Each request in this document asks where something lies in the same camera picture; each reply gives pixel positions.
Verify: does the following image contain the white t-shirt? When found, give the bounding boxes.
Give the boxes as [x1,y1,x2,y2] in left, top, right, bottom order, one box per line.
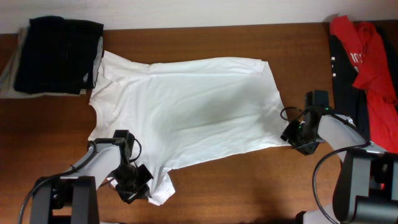
[90,52,287,205]

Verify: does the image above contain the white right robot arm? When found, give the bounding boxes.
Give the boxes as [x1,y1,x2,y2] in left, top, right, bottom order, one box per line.
[281,90,397,224]

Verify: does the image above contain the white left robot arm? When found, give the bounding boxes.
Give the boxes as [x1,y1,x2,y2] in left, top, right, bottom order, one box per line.
[20,130,153,223]

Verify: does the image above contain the dark grey garment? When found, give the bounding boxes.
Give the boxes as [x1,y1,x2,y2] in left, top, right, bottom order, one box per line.
[328,34,398,141]

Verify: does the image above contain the red t-shirt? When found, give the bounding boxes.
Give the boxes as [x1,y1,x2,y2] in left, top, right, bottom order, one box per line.
[330,16,397,153]

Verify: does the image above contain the folded black garment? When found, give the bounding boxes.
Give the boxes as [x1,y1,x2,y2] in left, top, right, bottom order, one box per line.
[14,16,104,95]

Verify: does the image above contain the beige folded garment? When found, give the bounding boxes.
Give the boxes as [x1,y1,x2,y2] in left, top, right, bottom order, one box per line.
[1,27,77,99]

